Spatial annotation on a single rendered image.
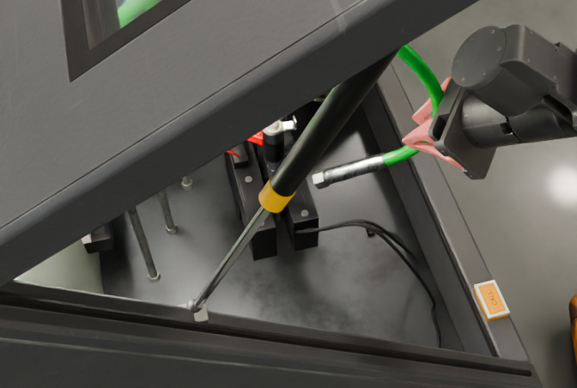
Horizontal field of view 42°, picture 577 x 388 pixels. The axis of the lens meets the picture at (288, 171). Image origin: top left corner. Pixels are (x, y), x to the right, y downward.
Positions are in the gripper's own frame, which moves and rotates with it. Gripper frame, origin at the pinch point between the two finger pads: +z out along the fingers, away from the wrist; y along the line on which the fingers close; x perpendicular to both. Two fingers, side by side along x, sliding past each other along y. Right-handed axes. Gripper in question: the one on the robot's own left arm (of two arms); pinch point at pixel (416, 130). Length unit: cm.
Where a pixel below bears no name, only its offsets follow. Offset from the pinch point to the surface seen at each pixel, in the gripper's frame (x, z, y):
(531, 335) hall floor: 113, 74, -22
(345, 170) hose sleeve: -0.6, 8.9, 4.6
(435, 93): -4.4, -6.6, -0.6
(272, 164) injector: -1.7, 24.3, 3.1
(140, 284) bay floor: 1, 51, 21
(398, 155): 1.0, 2.6, 2.3
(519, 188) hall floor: 108, 91, -66
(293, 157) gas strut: -22.9, -21.2, 20.7
